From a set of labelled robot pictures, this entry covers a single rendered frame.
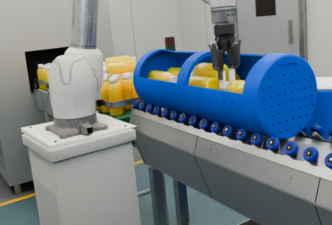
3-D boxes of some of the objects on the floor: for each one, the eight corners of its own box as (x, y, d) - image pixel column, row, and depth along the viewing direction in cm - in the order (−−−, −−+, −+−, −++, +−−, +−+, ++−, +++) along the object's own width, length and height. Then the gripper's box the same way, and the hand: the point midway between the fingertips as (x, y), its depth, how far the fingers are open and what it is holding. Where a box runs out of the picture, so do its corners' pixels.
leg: (185, 271, 235) (175, 164, 223) (179, 266, 240) (169, 161, 228) (193, 267, 238) (184, 161, 226) (187, 262, 243) (178, 158, 231)
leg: (163, 281, 228) (151, 170, 216) (158, 276, 233) (146, 168, 221) (172, 277, 231) (161, 168, 219) (167, 272, 236) (156, 165, 224)
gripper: (211, 25, 146) (216, 93, 150) (248, 21, 154) (251, 85, 158) (198, 25, 152) (203, 91, 157) (234, 21, 160) (238, 84, 165)
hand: (227, 79), depth 157 cm, fingers closed on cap, 4 cm apart
